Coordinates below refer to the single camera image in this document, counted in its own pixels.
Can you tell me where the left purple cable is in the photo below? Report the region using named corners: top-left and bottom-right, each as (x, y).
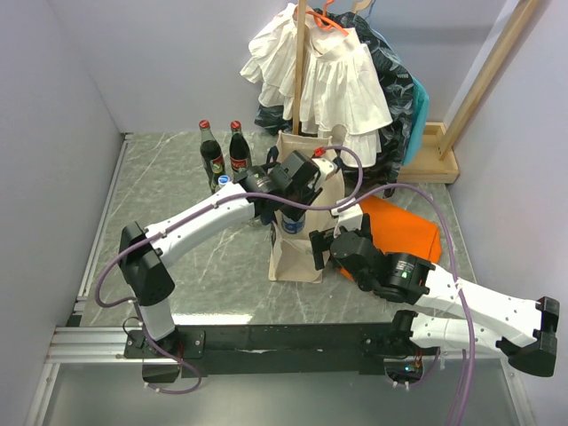
top-left (94, 145), bottom-right (364, 395)

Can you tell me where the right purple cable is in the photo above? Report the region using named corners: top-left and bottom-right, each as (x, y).
top-left (336, 182), bottom-right (477, 426)

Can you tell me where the white pleated garment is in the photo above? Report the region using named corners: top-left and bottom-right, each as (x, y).
top-left (241, 4), bottom-right (393, 168)

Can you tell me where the orange clothes hanger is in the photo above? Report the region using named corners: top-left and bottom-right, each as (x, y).
top-left (305, 0), bottom-right (349, 36)

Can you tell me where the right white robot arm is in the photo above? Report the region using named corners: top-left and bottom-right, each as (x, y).
top-left (309, 214), bottom-right (560, 377)

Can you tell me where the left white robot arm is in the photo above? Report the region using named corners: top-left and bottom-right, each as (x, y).
top-left (118, 150), bottom-right (336, 357)

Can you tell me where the coca-cola glass bottle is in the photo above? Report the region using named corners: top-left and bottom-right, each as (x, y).
top-left (229, 121), bottom-right (252, 175)
top-left (199, 120), bottom-right (225, 180)

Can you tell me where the dark shark print garment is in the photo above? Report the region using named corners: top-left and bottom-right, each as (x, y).
top-left (255, 12), bottom-right (414, 189)

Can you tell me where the folded orange cloth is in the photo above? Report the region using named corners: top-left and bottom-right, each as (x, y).
top-left (359, 196), bottom-right (442, 264)

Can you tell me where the purple cable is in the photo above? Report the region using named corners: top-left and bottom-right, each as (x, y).
top-left (94, 145), bottom-right (364, 395)
top-left (336, 182), bottom-right (477, 426)

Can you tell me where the wooden clothes rack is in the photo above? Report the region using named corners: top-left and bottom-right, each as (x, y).
top-left (290, 0), bottom-right (552, 185)

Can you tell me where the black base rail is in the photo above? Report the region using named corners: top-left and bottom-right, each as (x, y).
top-left (122, 321), bottom-right (445, 385)

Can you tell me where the dark green glass bottle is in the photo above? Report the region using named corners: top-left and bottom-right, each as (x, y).
top-left (209, 161), bottom-right (225, 193)

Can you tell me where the wooden clothes hanger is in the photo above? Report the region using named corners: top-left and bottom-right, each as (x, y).
top-left (351, 0), bottom-right (373, 14)

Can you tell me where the teal blue garment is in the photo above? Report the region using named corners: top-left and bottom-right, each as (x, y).
top-left (404, 77), bottom-right (430, 165)

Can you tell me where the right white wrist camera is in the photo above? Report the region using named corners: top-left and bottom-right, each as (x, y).
top-left (330, 202), bottom-right (363, 238)

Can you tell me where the beige canvas tote bag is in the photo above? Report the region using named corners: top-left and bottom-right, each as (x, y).
top-left (268, 132), bottom-right (336, 283)

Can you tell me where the clear chang bottle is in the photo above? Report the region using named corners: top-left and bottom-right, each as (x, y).
top-left (247, 215), bottom-right (264, 228)

